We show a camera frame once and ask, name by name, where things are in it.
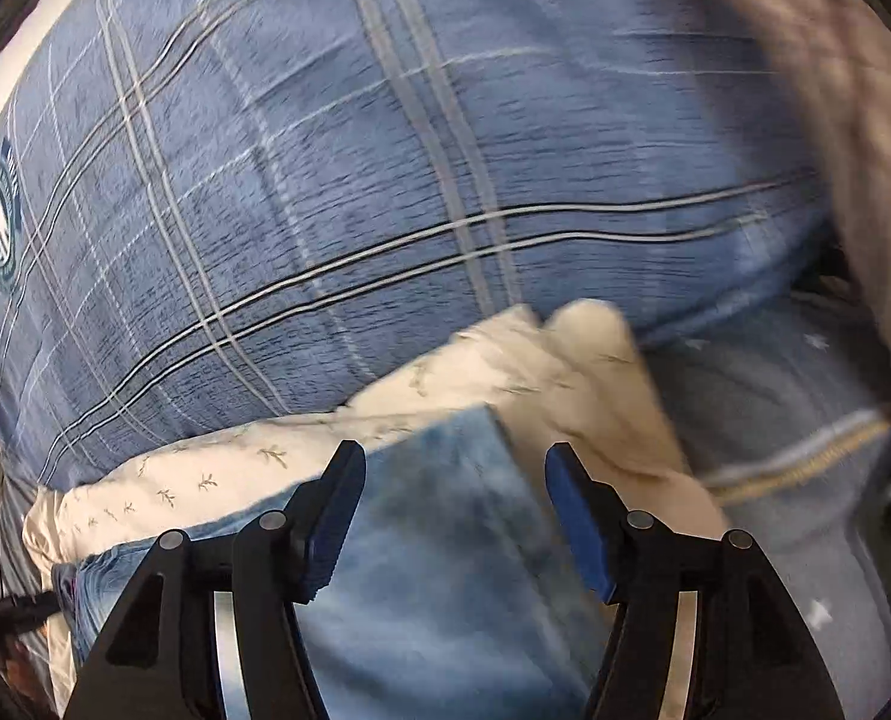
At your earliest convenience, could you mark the grey quilt with pink star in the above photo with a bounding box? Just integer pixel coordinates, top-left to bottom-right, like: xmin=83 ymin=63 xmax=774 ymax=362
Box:
xmin=646 ymin=293 xmax=891 ymax=718

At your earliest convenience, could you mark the cream leaf-print cloth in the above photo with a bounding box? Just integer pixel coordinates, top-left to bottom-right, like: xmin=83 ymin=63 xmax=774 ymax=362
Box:
xmin=22 ymin=299 xmax=727 ymax=700

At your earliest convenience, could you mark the blue plaid bed sheet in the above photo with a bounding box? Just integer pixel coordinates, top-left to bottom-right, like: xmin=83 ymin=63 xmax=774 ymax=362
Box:
xmin=0 ymin=0 xmax=831 ymax=491

